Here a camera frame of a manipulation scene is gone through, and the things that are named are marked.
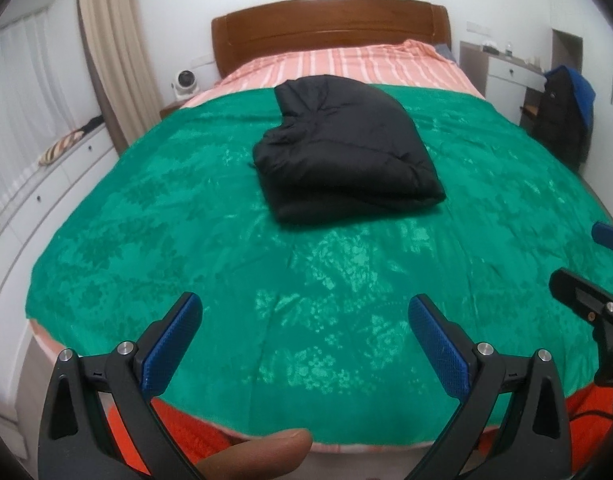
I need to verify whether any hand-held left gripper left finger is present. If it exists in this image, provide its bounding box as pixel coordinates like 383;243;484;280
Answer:
38;291;204;480

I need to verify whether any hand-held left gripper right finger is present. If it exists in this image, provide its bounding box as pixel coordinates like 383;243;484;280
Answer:
407;294;573;480

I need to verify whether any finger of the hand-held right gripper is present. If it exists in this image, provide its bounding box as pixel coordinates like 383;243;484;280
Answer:
549;267;613;387
591;221;613;252

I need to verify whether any black puffer jacket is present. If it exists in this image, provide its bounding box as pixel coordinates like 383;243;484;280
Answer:
250;74;447;225

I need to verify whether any person's left hand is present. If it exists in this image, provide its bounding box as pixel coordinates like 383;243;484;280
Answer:
193;427;314;480

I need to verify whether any white wardrobe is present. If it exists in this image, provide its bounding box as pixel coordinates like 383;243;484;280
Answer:
543;0;613;231

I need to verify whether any orange sweater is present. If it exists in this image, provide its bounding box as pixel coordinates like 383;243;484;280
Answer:
105;385;613;478

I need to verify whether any green patterned blanket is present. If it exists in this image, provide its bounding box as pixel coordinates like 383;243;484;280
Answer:
24;82;613;448

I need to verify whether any dark coat on chair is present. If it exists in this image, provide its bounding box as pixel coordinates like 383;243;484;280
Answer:
529;66;589;173

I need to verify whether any blue garment on chair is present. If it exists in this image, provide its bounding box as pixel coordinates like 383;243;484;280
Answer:
561;65;597;133

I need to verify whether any white desk with drawer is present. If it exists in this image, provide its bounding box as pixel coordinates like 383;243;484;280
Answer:
459;40;547;111

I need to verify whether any white low cabinet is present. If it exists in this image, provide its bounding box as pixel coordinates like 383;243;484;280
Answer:
0;122;122;411

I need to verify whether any striped cushion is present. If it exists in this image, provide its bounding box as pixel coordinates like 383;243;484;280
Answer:
39;129;90;167

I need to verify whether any wooden nightstand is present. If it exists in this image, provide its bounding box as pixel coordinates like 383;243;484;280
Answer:
160;99;190;120

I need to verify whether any grey pillow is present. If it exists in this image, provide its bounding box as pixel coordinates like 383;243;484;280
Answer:
433;42;459;65

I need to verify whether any white round fan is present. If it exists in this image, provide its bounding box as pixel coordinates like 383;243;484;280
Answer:
170;69;200;98

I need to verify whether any white sheer curtain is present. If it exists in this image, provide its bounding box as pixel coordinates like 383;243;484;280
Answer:
0;5;107;211

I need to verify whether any beige curtain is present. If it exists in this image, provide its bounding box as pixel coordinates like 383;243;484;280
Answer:
76;0;162;156

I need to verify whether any pink striped bed sheet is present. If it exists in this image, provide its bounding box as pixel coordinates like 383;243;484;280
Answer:
26;39;487;456

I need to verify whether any wooden bed headboard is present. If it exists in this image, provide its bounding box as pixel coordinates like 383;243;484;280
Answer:
210;0;452;80

